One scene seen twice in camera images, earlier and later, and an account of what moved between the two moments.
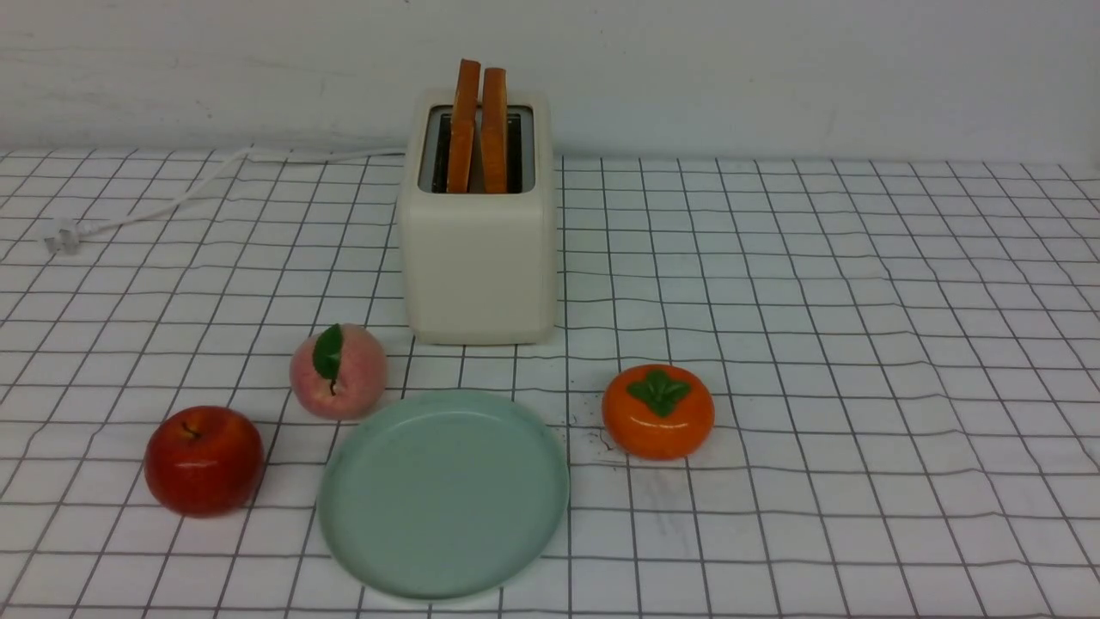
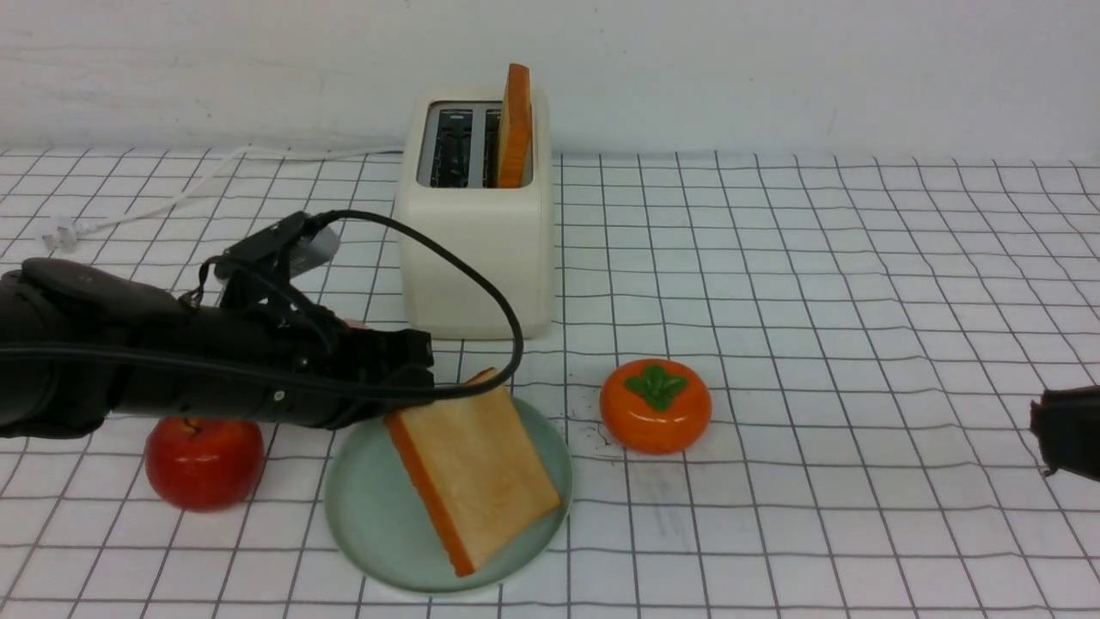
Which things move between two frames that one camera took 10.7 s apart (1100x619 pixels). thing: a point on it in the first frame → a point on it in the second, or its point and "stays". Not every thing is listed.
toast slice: (463, 126) → (479, 472)
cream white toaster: (481, 262) stays
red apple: (204, 462) stays
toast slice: (494, 130) → (516, 132)
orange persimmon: (657, 412) stays
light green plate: (444, 495) stays
